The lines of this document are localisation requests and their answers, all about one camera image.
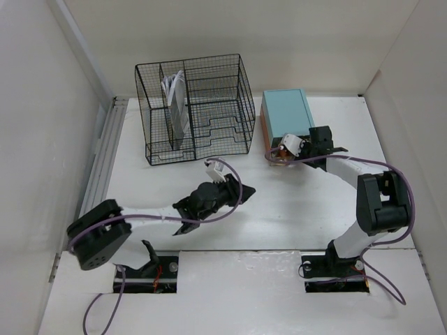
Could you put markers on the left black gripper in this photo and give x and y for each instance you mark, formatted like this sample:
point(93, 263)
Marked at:
point(231, 186)

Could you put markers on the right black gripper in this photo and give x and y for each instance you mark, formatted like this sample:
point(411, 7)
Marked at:
point(306, 144)

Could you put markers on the grey booklet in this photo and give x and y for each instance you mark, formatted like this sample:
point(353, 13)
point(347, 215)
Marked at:
point(174, 88)

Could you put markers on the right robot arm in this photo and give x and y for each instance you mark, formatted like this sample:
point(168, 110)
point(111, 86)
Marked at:
point(384, 200)

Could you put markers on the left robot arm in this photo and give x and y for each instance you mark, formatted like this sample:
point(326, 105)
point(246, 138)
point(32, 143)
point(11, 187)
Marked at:
point(98, 235)

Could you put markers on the teal drawer box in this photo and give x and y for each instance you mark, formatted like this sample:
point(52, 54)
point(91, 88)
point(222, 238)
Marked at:
point(283, 112)

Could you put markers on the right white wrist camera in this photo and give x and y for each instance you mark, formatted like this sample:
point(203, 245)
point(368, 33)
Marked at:
point(292, 144)

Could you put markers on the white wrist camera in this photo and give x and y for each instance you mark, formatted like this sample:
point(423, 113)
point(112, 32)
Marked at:
point(292, 144)
point(215, 170)

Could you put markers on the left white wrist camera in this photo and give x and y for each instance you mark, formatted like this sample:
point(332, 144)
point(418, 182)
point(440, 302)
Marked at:
point(215, 170)

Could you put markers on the black wire mesh organizer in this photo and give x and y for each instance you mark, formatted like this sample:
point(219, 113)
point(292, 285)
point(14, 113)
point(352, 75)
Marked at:
point(219, 108)

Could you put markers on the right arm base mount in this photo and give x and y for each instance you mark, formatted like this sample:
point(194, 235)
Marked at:
point(323, 275)

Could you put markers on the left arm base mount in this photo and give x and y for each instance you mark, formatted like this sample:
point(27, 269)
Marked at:
point(158, 274)

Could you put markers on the aluminium rail frame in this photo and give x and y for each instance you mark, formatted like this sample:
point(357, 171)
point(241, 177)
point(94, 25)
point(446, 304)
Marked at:
point(103, 153)

